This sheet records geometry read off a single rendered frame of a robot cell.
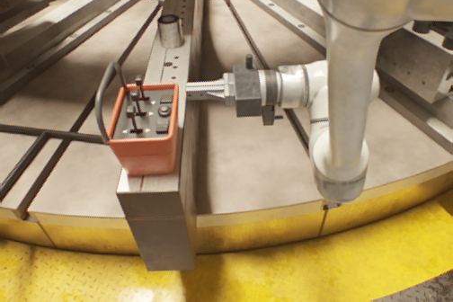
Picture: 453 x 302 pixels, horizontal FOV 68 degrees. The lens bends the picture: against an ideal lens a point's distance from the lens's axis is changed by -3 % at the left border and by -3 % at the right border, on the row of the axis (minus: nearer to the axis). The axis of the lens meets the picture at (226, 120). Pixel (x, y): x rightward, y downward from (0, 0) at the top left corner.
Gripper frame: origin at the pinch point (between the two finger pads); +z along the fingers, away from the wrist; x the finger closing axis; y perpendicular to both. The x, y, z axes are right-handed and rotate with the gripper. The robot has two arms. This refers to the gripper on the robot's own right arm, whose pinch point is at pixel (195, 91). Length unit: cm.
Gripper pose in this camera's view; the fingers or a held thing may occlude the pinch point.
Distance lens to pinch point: 73.4
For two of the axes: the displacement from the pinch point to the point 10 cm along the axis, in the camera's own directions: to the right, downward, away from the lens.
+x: 0.4, 6.6, -7.5
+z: -10.0, 0.5, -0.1
